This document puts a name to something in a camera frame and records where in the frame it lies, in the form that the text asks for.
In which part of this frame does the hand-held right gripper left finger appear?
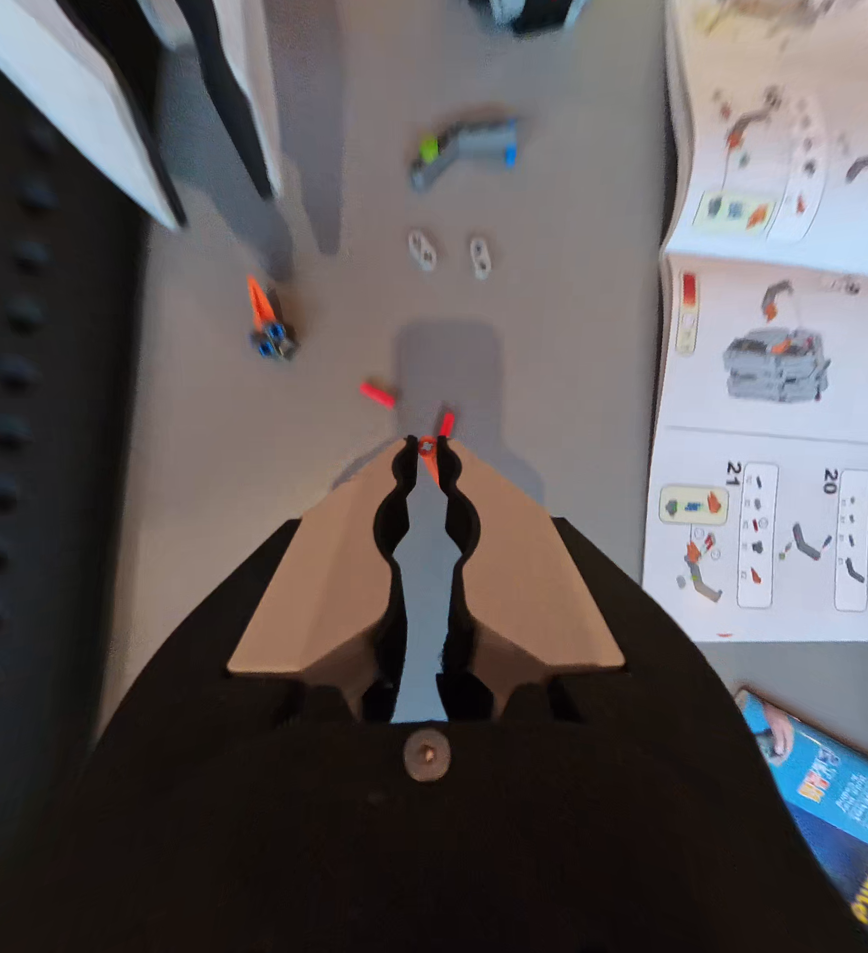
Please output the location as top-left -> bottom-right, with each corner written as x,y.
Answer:
227,435 -> 419,722

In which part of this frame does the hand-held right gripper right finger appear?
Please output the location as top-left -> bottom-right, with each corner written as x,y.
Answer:
434,434 -> 626,722

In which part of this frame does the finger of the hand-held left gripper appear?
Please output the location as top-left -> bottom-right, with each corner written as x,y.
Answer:
177,0 -> 288,202
0,0 -> 188,232

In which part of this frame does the grey connector with blue pins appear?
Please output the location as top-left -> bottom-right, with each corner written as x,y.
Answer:
249,320 -> 301,362

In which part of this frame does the grey angled beam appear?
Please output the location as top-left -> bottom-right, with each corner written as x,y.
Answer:
409,118 -> 518,193

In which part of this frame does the black perforated panel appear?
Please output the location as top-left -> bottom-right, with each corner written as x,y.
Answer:
0,30 -> 152,865

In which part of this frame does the open instruction booklet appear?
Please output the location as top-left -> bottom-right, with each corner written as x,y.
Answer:
641,0 -> 868,643

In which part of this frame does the small blue booklet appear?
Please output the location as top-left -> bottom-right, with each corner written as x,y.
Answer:
734,688 -> 868,928

